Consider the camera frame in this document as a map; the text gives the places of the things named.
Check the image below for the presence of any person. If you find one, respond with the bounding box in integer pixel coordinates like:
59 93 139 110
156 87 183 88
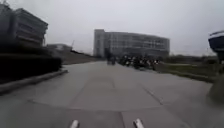
105 53 117 66

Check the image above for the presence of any row of parked bikes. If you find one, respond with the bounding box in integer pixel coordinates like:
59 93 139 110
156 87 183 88
118 54 161 71

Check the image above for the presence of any grey concrete slab pavement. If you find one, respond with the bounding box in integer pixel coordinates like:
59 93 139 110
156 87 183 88
0 60 224 128

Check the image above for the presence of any wide pale grey building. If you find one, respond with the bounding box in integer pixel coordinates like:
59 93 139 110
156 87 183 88
93 28 171 59

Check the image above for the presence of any grassy slope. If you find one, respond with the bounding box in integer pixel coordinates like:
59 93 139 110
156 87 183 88
49 49 103 65

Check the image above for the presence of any robot's own part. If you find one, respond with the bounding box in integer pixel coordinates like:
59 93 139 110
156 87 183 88
69 119 80 128
133 118 145 128

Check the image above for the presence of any grey concrete kerb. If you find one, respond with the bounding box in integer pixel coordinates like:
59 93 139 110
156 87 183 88
0 68 69 95
154 68 216 84

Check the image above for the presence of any grass strip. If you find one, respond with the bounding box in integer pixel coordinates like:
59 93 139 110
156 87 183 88
156 61 224 79

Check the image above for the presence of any dark green hedge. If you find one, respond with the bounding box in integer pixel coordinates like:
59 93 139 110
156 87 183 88
0 44 63 84

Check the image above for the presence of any grey multi-storey building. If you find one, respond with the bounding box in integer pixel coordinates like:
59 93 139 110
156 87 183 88
0 2 49 51

